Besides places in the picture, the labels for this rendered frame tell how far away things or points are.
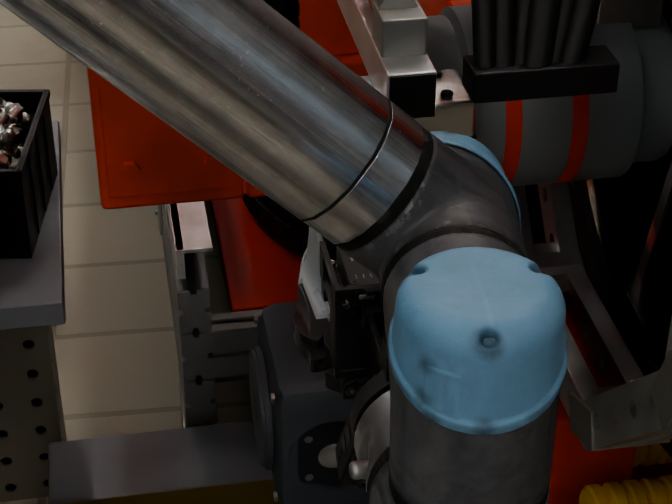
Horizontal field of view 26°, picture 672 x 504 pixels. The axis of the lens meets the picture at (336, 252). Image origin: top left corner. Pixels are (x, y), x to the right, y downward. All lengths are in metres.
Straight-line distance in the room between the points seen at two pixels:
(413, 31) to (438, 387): 0.32
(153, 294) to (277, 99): 1.74
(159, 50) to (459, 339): 0.19
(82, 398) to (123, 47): 1.56
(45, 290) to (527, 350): 1.08
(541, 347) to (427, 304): 0.05
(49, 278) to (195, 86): 0.99
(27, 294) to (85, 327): 0.72
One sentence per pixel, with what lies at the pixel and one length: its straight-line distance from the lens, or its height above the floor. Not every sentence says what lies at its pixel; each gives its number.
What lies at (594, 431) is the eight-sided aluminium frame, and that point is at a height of 0.61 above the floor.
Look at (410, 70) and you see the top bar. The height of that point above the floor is 0.98.
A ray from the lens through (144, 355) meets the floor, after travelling 2.27.
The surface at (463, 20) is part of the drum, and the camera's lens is 1.08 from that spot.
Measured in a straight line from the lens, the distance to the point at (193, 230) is 1.82.
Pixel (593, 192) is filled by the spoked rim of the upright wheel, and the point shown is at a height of 0.66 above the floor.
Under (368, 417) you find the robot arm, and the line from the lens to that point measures 0.76.
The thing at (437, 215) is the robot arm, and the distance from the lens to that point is 0.71.
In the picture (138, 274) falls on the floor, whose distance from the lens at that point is 2.45.
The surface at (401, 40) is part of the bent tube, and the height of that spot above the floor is 0.99.
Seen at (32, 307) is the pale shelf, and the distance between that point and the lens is 1.61.
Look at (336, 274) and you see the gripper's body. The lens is 0.85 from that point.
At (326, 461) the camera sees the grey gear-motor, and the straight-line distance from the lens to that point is 1.59.
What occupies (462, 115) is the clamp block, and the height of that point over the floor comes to 0.94.
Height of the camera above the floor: 1.36
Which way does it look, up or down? 33 degrees down
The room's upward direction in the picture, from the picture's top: straight up
